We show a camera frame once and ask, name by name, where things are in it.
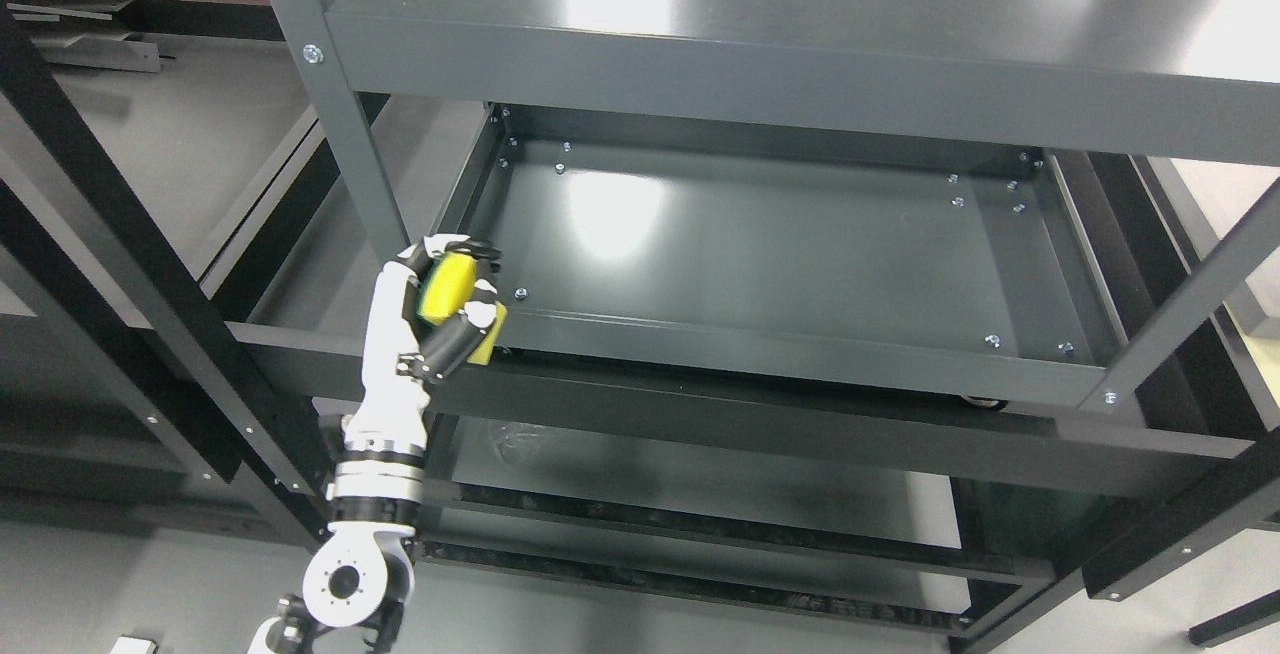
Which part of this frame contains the dark metal shelf rack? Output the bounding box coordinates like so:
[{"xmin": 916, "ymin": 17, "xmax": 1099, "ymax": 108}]
[{"xmin": 3, "ymin": 0, "xmax": 1279, "ymax": 653}]

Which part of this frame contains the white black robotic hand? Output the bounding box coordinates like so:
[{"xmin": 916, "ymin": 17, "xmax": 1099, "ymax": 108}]
[{"xmin": 342, "ymin": 233, "xmax": 502, "ymax": 456}]

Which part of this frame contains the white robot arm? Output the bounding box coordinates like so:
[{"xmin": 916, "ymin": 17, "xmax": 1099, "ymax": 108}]
[{"xmin": 247, "ymin": 445, "xmax": 425, "ymax": 653}]

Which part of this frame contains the green yellow sponge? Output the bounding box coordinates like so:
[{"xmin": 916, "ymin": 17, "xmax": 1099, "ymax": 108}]
[{"xmin": 416, "ymin": 252, "xmax": 508, "ymax": 366}]

